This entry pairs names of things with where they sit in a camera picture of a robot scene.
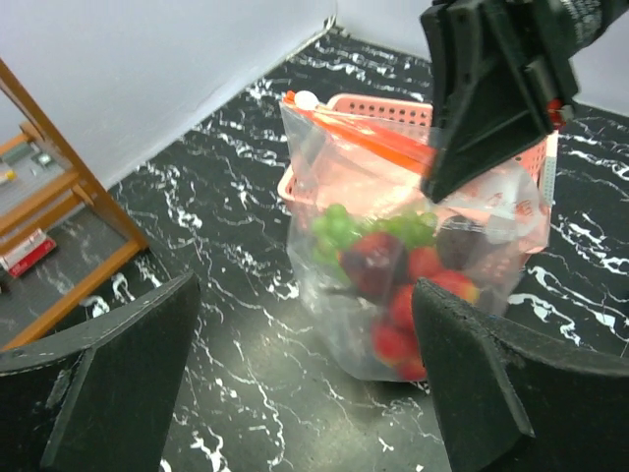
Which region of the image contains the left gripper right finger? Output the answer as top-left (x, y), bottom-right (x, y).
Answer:
top-left (414, 279), bottom-right (628, 471)

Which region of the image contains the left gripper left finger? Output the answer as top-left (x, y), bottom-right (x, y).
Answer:
top-left (1, 272), bottom-right (200, 471)

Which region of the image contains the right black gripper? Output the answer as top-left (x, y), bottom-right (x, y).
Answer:
top-left (421, 0), bottom-right (628, 203)

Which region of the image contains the red strawberry bunch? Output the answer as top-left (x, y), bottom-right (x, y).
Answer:
top-left (371, 247), bottom-right (481, 382)

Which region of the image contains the dark red plum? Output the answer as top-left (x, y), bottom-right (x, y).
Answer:
top-left (435, 215), bottom-right (486, 270)

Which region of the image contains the dark purple fig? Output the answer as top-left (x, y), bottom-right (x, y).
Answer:
top-left (338, 231), bottom-right (409, 302)

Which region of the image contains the green grape cluster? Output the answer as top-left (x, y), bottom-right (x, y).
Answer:
top-left (309, 204), bottom-right (438, 273)

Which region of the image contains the pink perforated plastic basket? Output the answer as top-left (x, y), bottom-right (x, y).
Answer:
top-left (277, 90), bottom-right (558, 254)

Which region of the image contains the red white small box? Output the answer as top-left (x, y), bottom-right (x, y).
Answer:
top-left (1, 228), bottom-right (57, 278)

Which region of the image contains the wooden shelf rack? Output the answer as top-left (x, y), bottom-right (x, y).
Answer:
top-left (1, 63), bottom-right (148, 351)

